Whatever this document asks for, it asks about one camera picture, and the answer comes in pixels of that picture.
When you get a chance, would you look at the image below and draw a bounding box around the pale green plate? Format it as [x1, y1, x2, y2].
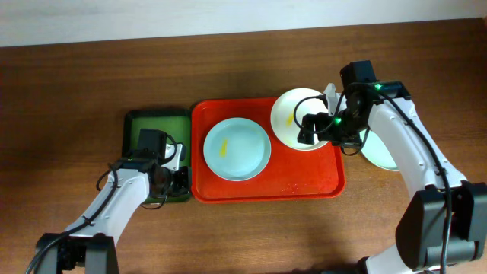
[360, 130, 399, 171]

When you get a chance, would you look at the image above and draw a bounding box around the cream white plate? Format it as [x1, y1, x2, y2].
[270, 88, 328, 151]

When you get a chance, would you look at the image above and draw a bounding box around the light blue plate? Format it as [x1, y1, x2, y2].
[203, 117, 272, 182]

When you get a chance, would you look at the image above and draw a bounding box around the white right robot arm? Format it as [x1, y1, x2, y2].
[294, 81, 486, 273]

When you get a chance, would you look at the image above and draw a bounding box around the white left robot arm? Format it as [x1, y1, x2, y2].
[26, 161, 192, 273]

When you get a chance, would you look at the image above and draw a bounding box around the red plastic tray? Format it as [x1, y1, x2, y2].
[191, 97, 346, 204]

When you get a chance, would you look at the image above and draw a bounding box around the green plastic tray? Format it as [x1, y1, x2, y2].
[121, 108, 193, 204]

